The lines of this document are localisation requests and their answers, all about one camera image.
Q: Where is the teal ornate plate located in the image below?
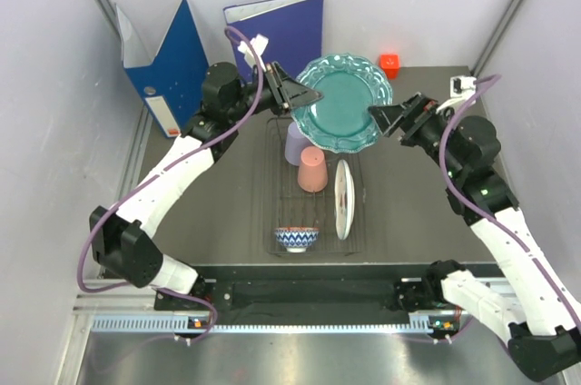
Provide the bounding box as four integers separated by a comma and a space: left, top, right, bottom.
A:
291, 54, 393, 153

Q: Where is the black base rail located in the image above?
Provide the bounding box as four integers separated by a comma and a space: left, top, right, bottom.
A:
149, 262, 500, 326

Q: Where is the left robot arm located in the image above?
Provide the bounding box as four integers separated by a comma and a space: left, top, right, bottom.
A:
86, 63, 322, 310

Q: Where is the pink plastic cup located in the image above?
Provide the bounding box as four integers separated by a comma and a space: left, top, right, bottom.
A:
298, 146, 328, 193

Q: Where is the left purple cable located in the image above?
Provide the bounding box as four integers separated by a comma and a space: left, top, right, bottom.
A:
77, 25, 266, 293

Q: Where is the white watermelon pattern plate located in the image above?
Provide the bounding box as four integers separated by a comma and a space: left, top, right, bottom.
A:
334, 159, 356, 241

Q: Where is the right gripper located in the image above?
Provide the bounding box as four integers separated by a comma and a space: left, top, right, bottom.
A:
368, 93, 463, 180

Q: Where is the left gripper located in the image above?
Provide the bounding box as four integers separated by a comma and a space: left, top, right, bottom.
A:
226, 61, 322, 123

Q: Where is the orange cube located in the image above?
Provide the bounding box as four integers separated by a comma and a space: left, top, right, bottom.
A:
379, 54, 400, 80

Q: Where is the black wire dish rack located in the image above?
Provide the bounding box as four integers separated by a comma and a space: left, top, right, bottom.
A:
258, 118, 366, 256

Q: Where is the purple plastic cup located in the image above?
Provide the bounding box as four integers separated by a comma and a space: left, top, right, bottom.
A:
284, 121, 311, 166

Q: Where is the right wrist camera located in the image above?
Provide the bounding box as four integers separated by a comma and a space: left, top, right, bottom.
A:
437, 75, 477, 113

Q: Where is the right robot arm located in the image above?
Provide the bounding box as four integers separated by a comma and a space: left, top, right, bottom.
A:
369, 94, 580, 381

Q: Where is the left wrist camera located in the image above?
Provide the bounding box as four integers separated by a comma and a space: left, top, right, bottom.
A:
237, 34, 269, 70

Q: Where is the blue patterned bowl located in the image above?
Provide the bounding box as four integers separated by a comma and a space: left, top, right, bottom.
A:
274, 227, 320, 253

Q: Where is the blue lever arch binder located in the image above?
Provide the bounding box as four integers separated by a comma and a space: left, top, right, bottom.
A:
116, 0, 209, 138

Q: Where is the purple folder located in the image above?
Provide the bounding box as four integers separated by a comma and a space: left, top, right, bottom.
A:
223, 0, 324, 78

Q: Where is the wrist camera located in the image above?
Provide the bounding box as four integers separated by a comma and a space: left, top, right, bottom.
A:
237, 34, 269, 70
437, 75, 477, 113

